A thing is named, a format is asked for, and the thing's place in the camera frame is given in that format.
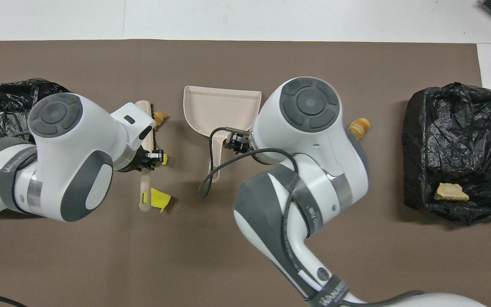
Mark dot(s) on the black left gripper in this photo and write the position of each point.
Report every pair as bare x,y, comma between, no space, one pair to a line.
141,164

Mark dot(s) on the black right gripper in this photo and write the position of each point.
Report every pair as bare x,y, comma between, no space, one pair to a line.
244,143

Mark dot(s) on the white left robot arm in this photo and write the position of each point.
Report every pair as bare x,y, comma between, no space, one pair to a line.
58,170

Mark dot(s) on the small yellow sponge piece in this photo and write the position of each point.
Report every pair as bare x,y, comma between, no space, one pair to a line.
165,160

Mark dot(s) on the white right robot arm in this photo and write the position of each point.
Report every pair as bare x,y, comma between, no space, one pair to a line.
313,149

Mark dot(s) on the beige hand brush black bristles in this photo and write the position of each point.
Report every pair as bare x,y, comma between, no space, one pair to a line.
144,123

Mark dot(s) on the trash bin black bag lined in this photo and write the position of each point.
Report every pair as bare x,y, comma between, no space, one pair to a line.
463,128

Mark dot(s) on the beige plastic dustpan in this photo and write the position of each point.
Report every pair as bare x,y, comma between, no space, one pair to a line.
220,106

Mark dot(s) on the pale flat bread piece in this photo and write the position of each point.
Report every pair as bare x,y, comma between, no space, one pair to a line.
452,192

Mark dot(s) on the brown paper table mat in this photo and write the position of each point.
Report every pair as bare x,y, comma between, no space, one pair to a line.
100,64

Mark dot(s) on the striped croissant bread piece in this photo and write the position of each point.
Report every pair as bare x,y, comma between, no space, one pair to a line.
161,119
358,127

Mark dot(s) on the large yellow sponge piece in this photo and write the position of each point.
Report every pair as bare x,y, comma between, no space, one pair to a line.
160,198

